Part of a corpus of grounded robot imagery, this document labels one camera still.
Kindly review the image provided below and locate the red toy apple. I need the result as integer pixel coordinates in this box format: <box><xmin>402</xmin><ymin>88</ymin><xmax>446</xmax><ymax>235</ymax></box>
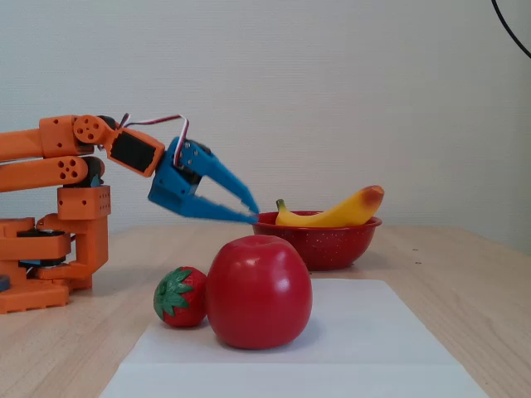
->
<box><xmin>206</xmin><ymin>235</ymin><xmax>314</xmax><ymax>351</ymax></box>

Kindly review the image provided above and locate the black hanging cable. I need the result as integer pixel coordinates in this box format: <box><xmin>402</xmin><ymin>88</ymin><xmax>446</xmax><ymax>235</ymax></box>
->
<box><xmin>490</xmin><ymin>0</ymin><xmax>531</xmax><ymax>60</ymax></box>

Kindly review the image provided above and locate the red speckled bowl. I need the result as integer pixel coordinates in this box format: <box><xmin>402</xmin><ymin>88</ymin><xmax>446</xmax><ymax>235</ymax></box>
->
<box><xmin>251</xmin><ymin>211</ymin><xmax>383</xmax><ymax>272</ymax></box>

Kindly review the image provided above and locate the yellow toy banana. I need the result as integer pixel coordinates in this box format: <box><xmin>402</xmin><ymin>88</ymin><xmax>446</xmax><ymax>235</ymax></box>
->
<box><xmin>275</xmin><ymin>185</ymin><xmax>386</xmax><ymax>228</ymax></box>

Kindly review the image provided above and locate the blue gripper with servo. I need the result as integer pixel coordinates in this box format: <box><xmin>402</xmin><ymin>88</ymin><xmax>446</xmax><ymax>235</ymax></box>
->
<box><xmin>148</xmin><ymin>137</ymin><xmax>261</xmax><ymax>226</ymax></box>

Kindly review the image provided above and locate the red toy strawberry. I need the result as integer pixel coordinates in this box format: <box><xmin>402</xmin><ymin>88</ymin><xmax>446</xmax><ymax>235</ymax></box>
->
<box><xmin>153</xmin><ymin>266</ymin><xmax>208</xmax><ymax>328</ymax></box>

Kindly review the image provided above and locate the white red wrist servo cable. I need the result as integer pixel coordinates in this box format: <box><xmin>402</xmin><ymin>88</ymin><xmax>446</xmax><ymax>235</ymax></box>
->
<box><xmin>118</xmin><ymin>112</ymin><xmax>191</xmax><ymax>167</ymax></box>

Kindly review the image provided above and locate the white paper sheet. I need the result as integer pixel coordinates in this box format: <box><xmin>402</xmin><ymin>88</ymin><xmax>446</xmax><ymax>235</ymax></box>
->
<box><xmin>131</xmin><ymin>278</ymin><xmax>457</xmax><ymax>366</ymax></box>
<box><xmin>98</xmin><ymin>362</ymin><xmax>491</xmax><ymax>398</ymax></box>

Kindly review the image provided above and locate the orange robot base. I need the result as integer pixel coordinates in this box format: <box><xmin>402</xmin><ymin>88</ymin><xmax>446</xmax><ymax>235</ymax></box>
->
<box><xmin>0</xmin><ymin>217</ymin><xmax>72</xmax><ymax>314</ymax></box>

